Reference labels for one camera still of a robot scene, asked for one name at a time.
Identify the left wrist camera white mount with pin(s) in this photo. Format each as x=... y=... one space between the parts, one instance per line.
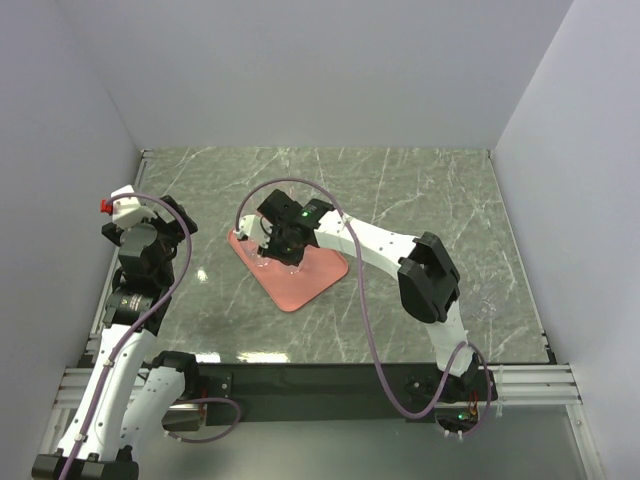
x=126 y=212

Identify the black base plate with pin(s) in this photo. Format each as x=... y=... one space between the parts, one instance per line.
x=323 y=392

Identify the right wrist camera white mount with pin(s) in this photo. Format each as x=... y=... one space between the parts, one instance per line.
x=254 y=228

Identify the salmon pink plastic tray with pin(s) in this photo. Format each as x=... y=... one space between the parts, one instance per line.
x=310 y=280

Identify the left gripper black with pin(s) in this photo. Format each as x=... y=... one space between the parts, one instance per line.
x=112 y=232

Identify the clear glass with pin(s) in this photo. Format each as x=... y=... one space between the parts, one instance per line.
x=252 y=256
x=293 y=269

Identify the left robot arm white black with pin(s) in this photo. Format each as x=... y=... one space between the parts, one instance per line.
x=113 y=421

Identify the clear glass edge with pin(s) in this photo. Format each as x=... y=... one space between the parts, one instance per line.
x=482 y=305

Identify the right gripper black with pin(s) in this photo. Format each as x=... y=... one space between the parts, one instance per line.
x=271 y=252

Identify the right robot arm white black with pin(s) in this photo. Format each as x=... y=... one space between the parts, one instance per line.
x=427 y=279

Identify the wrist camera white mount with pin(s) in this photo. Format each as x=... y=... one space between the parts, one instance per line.
x=254 y=228
x=126 y=212

